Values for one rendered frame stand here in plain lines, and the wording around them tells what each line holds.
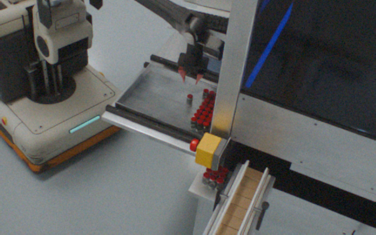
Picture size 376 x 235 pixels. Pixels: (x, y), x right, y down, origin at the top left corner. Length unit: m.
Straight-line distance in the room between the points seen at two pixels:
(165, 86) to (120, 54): 1.64
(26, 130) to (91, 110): 0.34
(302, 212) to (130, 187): 1.23
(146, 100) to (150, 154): 1.02
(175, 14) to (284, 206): 0.70
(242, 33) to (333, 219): 0.67
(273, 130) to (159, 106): 0.51
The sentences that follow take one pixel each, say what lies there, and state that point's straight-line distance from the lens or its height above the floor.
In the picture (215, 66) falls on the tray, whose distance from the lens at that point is 1.94.
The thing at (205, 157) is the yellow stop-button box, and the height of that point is 1.00.
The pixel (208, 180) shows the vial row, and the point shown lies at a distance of 1.49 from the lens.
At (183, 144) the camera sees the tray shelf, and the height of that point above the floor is 0.88.
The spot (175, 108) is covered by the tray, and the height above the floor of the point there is 0.88.
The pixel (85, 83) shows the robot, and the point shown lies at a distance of 2.76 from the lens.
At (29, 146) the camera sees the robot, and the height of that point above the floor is 0.25.
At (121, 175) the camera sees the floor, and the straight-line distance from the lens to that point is 2.65.
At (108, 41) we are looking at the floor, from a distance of 3.56.
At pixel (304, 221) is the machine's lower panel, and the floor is 0.78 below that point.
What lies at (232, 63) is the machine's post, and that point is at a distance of 1.29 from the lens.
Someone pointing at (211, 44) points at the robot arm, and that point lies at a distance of 1.53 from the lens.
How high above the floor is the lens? 2.06
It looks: 43 degrees down
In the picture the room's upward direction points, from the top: 7 degrees clockwise
